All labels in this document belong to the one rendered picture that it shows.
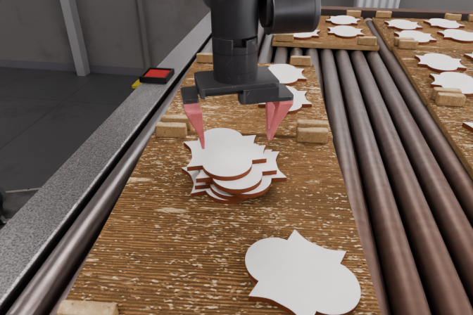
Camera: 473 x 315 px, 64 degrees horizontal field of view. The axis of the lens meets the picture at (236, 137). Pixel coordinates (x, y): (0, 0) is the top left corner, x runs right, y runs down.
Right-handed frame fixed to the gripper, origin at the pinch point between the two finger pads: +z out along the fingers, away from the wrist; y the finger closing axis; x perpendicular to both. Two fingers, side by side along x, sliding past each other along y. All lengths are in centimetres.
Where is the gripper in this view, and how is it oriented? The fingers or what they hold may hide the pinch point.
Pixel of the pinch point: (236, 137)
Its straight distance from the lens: 53.3
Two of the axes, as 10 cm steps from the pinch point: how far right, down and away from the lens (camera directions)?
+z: 0.1, 8.7, 5.0
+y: 9.8, -1.2, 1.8
